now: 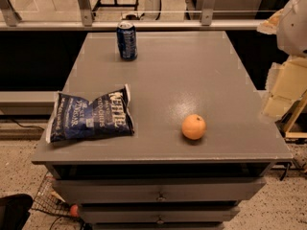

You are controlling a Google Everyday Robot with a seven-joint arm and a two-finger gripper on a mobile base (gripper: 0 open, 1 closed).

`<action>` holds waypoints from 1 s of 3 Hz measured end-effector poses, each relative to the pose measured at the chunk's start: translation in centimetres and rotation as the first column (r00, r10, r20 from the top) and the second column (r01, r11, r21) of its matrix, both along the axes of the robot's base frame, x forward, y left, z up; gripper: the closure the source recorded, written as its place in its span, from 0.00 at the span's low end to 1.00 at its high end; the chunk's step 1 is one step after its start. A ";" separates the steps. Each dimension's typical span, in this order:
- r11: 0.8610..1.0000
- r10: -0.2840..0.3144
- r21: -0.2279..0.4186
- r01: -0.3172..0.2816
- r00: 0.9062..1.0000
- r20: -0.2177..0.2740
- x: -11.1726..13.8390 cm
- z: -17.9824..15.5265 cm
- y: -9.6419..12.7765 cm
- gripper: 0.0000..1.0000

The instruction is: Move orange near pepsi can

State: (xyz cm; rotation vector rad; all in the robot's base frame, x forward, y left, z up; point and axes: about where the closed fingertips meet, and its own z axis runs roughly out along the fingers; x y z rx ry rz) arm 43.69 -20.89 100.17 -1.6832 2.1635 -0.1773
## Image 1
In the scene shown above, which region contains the blue pepsi can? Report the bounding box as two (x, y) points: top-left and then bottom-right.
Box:
(116, 21), (137, 60)

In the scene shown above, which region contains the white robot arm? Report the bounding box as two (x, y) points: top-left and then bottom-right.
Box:
(276, 0), (307, 58)

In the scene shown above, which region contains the grey drawer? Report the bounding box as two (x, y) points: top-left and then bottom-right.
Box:
(53, 177), (266, 204)
(80, 204), (240, 223)

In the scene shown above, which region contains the wire basket on floor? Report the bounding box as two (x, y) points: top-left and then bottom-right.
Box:
(31, 172), (75, 219)

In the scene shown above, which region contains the upper grey drawer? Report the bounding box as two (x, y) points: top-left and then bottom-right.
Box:
(53, 177), (266, 204)

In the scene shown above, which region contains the blue kettle chips bag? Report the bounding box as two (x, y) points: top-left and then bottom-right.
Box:
(46, 84), (134, 143)

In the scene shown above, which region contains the lower grey drawer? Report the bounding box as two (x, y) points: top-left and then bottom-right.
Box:
(80, 204), (240, 223)

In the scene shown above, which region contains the black chair corner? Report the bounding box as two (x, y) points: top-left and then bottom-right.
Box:
(0, 194), (34, 230)

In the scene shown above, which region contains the drawer knob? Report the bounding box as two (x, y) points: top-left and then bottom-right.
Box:
(156, 193), (166, 202)
(156, 218), (165, 225)

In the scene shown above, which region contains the metal window rail frame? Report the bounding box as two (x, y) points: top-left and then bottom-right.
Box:
(0, 0), (279, 31)

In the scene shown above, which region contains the grey drawer cabinet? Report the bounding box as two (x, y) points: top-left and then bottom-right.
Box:
(33, 32), (292, 230)

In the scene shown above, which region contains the yellow wooden stand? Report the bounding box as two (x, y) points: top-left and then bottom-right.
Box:
(283, 90), (307, 139)

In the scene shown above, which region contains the small orange ball on floor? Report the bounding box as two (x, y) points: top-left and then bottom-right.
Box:
(69, 204), (79, 218)

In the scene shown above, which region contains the upper drawer knob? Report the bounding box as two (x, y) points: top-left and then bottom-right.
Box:
(156, 193), (166, 202)

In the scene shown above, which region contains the lower drawer knob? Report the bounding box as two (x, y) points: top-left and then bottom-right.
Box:
(156, 218), (165, 225)

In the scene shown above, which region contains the orange fruit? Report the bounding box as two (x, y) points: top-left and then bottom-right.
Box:
(181, 114), (206, 140)

